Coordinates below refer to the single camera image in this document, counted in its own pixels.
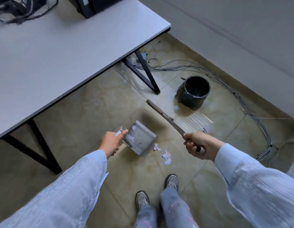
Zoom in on person's left shoe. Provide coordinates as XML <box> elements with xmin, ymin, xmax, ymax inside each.
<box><xmin>135</xmin><ymin>190</ymin><xmax>150</xmax><ymax>210</ymax></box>

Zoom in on person's right forearm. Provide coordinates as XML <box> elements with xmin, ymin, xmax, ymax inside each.
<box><xmin>214</xmin><ymin>143</ymin><xmax>294</xmax><ymax>228</ymax></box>

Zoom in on person's right hand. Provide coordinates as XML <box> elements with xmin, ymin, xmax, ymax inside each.
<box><xmin>182</xmin><ymin>131</ymin><xmax>226</xmax><ymax>162</ymax></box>

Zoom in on long white cable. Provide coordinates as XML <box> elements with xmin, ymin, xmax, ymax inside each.
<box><xmin>268</xmin><ymin>136</ymin><xmax>294</xmax><ymax>168</ymax></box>

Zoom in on pink paper scraps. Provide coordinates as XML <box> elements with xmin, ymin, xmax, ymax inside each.
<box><xmin>131</xmin><ymin>104</ymin><xmax>211</xmax><ymax>166</ymax></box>

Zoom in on white table black legs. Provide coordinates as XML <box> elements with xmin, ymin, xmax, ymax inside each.
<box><xmin>0</xmin><ymin>0</ymin><xmax>172</xmax><ymax>175</ymax></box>

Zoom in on person's shoe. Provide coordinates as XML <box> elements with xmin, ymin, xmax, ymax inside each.
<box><xmin>164</xmin><ymin>174</ymin><xmax>179</xmax><ymax>192</ymax></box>
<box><xmin>135</xmin><ymin>190</ymin><xmax>150</xmax><ymax>210</ymax></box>

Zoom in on grey cable bundle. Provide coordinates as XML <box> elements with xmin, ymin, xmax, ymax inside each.
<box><xmin>127</xmin><ymin>55</ymin><xmax>273</xmax><ymax>163</ymax></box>

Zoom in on grey broom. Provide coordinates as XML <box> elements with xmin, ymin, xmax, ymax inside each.
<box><xmin>146</xmin><ymin>99</ymin><xmax>207</xmax><ymax>154</ymax></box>

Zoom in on black computer tower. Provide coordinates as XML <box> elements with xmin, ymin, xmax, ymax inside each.
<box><xmin>66</xmin><ymin>0</ymin><xmax>127</xmax><ymax>19</ymax></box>

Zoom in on person's left leg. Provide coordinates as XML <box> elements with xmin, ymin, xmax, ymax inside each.
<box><xmin>134</xmin><ymin>204</ymin><xmax>158</xmax><ymax>228</ymax></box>

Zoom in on black cable tangle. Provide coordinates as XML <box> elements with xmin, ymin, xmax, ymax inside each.
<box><xmin>0</xmin><ymin>0</ymin><xmax>59</xmax><ymax>24</ymax></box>

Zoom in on person's right shoe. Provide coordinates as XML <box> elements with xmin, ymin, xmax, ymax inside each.
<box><xmin>164</xmin><ymin>174</ymin><xmax>179</xmax><ymax>192</ymax></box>

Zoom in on grey dustpan white handle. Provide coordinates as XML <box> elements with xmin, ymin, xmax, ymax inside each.
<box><xmin>115</xmin><ymin>120</ymin><xmax>157</xmax><ymax>157</ymax></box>

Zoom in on person's right leg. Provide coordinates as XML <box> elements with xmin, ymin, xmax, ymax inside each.
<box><xmin>160</xmin><ymin>186</ymin><xmax>200</xmax><ymax>228</ymax></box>

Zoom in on person's left hand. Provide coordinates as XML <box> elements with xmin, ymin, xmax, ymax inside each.
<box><xmin>98</xmin><ymin>129</ymin><xmax>129</xmax><ymax>159</ymax></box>

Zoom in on person's left forearm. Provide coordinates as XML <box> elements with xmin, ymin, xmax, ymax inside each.
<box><xmin>0</xmin><ymin>149</ymin><xmax>109</xmax><ymax>228</ymax></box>

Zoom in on person's leg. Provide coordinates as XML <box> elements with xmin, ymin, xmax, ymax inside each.
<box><xmin>160</xmin><ymin>186</ymin><xmax>200</xmax><ymax>228</ymax></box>
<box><xmin>134</xmin><ymin>204</ymin><xmax>158</xmax><ymax>228</ymax></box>

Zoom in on black waste bin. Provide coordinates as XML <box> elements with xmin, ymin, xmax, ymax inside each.
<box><xmin>176</xmin><ymin>76</ymin><xmax>211</xmax><ymax>111</ymax></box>

